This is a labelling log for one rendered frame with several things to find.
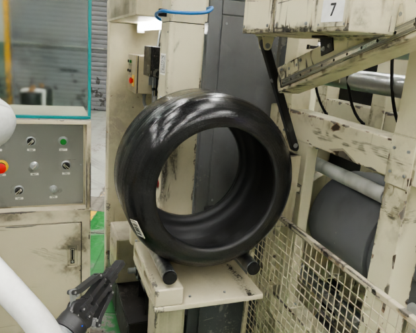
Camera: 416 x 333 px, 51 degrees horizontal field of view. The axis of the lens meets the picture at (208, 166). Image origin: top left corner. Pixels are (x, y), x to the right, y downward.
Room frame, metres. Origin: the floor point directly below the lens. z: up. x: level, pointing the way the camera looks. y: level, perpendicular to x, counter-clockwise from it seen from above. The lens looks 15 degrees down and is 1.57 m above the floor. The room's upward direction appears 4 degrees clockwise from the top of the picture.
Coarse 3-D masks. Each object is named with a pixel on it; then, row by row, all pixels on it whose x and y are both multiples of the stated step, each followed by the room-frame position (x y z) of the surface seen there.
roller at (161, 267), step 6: (150, 252) 1.34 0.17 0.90; (156, 258) 1.27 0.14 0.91; (162, 258) 1.26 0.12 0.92; (156, 264) 1.25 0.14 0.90; (162, 264) 1.23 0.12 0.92; (168, 264) 1.23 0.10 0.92; (162, 270) 1.20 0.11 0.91; (168, 270) 1.19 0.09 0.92; (162, 276) 1.18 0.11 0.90; (168, 276) 1.18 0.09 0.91; (174, 276) 1.18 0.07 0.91; (168, 282) 1.18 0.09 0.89; (174, 282) 1.19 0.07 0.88
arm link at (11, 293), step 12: (0, 264) 0.76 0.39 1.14; (0, 276) 0.74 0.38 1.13; (12, 276) 0.75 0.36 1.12; (0, 288) 0.73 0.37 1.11; (12, 288) 0.73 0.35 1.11; (24, 288) 0.74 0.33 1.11; (0, 300) 0.72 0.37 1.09; (12, 300) 0.71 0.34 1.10; (24, 300) 0.72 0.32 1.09; (36, 300) 0.73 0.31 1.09; (12, 312) 0.71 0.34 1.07; (24, 312) 0.70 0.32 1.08; (36, 312) 0.71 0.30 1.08; (48, 312) 0.73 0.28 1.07; (24, 324) 0.70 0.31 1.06; (36, 324) 0.70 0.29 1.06; (48, 324) 0.70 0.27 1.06
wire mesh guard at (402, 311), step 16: (288, 224) 1.46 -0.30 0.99; (256, 256) 1.67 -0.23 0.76; (272, 256) 1.55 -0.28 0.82; (304, 256) 1.35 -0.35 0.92; (336, 256) 1.21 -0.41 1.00; (272, 272) 1.54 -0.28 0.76; (288, 272) 1.44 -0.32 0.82; (352, 272) 1.12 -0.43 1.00; (272, 288) 1.52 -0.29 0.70; (304, 288) 1.33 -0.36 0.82; (336, 288) 1.18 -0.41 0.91; (368, 288) 1.05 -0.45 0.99; (272, 304) 1.51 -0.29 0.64; (288, 304) 1.41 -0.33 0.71; (320, 304) 1.24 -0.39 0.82; (400, 304) 0.97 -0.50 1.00; (272, 320) 1.49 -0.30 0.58; (352, 320) 1.10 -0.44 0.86; (368, 320) 1.04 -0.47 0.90
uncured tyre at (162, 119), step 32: (192, 96) 1.28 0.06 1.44; (224, 96) 1.30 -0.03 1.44; (128, 128) 1.36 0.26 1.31; (160, 128) 1.20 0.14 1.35; (192, 128) 1.21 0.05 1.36; (256, 128) 1.28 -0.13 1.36; (128, 160) 1.20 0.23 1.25; (160, 160) 1.18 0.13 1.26; (256, 160) 1.57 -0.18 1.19; (288, 160) 1.34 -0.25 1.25; (128, 192) 1.18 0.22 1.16; (256, 192) 1.54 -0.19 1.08; (288, 192) 1.35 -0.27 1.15; (160, 224) 1.18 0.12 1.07; (192, 224) 1.50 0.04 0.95; (224, 224) 1.51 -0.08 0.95; (256, 224) 1.31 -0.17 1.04; (192, 256) 1.22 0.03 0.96; (224, 256) 1.26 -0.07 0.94
